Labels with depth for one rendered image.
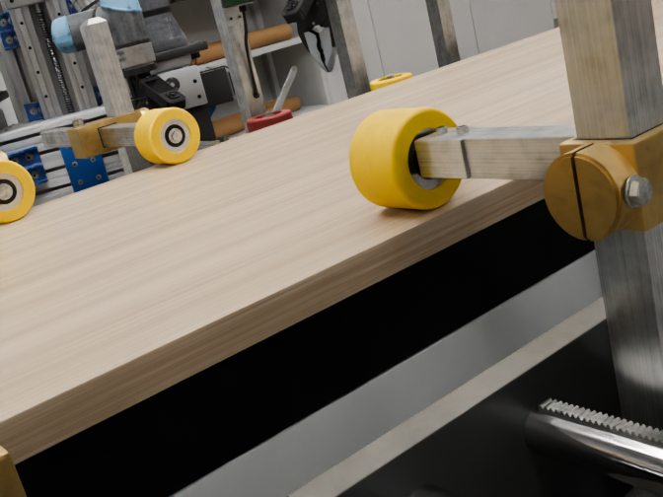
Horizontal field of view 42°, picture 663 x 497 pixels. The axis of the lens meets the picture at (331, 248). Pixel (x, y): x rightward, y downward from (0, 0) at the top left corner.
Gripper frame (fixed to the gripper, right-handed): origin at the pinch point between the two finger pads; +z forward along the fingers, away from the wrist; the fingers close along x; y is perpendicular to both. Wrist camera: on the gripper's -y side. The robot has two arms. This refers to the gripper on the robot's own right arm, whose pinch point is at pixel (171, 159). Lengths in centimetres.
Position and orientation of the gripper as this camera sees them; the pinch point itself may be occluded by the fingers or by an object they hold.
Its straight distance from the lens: 189.3
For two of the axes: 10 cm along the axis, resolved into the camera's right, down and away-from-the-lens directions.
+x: -7.7, 3.5, -5.4
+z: 2.3, 9.3, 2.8
